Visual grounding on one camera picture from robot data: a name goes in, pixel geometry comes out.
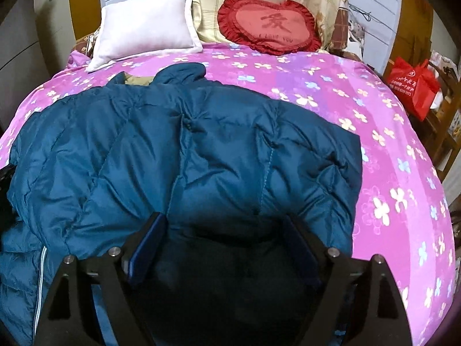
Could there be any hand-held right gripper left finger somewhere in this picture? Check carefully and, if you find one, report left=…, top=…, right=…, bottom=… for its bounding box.
left=33, top=212, right=170, bottom=346

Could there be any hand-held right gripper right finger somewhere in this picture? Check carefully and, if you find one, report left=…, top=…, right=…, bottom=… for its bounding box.
left=283, top=215, right=413, bottom=346

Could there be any teal puffer jacket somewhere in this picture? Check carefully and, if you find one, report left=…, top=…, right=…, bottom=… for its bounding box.
left=0, top=62, right=364, bottom=346

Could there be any pink floral bed sheet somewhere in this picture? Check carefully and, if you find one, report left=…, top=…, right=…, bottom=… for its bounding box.
left=0, top=41, right=456, bottom=346

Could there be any grey refrigerator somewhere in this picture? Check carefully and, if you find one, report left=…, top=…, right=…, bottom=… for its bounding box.
left=0, top=0, right=78, bottom=123

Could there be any brown floral cushion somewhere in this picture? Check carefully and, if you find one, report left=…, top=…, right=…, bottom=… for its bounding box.
left=74, top=31, right=103, bottom=58

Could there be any wooden chair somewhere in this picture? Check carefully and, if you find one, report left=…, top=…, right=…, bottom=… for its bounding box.
left=383, top=52, right=461, bottom=181

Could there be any red shopping bag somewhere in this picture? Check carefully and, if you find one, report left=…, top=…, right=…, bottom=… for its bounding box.
left=389, top=57, right=442, bottom=122

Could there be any white pillow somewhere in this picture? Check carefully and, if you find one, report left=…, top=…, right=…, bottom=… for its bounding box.
left=86, top=0, right=203, bottom=73

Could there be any red heart-shaped pillow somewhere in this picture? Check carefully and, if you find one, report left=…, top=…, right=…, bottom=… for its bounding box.
left=217, top=0, right=322, bottom=56

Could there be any cream floral blanket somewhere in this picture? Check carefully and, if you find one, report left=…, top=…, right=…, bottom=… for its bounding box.
left=149, top=0, right=348, bottom=49

